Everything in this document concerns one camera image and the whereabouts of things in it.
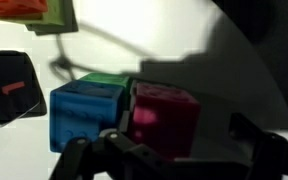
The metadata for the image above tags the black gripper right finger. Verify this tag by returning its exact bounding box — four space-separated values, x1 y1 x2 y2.
228 112 288 180

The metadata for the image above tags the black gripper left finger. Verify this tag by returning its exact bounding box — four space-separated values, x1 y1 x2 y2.
49 110 172 180

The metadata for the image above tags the pink toy block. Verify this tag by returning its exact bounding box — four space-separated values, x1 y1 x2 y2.
129 82 202 160

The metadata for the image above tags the blue toy block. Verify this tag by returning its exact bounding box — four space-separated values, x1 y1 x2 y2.
49 79 126 153

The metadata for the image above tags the dark green toy block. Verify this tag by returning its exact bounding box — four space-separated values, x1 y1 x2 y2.
78 72 132 90

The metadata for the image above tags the black block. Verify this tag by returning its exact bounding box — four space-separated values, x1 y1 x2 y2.
0 50 48 127

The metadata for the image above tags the light green toy block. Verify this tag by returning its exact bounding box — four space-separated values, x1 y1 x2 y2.
0 0 79 36

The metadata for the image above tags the orange toy block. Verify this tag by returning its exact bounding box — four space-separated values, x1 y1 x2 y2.
0 0 49 17

